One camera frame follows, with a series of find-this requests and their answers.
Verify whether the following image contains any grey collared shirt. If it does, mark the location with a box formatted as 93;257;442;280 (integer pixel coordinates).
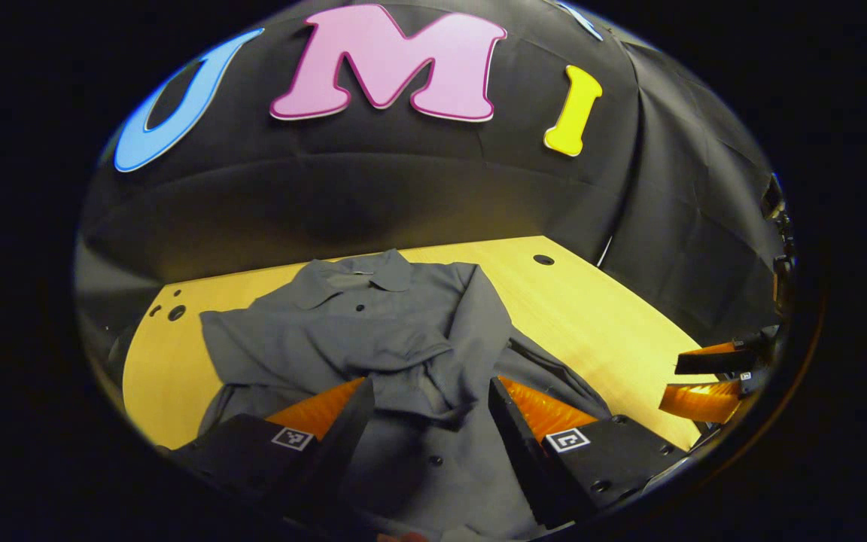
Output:
196;248;615;542

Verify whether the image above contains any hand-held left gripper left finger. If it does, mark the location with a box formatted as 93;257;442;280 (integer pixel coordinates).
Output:
166;376;376;529

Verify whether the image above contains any black backdrop cloth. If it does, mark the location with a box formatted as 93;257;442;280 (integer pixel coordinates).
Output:
75;0;788;347

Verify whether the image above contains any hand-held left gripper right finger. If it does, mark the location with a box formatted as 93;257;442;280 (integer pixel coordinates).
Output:
488;376;694;529

